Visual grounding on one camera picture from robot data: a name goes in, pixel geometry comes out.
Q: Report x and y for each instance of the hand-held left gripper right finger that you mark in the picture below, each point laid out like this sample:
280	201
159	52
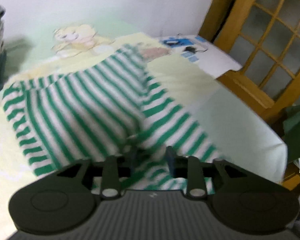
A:
170	162

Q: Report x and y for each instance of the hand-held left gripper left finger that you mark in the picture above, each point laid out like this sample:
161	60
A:
133	160

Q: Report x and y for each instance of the green white striped shirt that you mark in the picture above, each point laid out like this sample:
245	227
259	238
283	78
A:
90	105

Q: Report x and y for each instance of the cartoon printed blanket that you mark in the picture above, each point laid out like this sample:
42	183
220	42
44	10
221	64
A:
227	120

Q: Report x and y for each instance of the white side table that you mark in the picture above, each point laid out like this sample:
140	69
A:
220	62

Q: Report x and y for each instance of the black power adapter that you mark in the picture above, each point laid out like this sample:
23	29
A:
190	49

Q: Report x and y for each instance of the yellow wooden door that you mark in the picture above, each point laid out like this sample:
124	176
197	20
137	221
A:
242	5

